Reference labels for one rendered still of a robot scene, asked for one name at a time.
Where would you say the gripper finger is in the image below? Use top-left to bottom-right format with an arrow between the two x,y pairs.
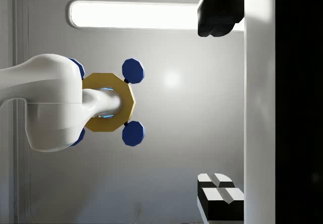
197,0 -> 245,38
197,173 -> 245,224

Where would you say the drone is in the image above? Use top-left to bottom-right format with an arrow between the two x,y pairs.
67,58 -> 146,147

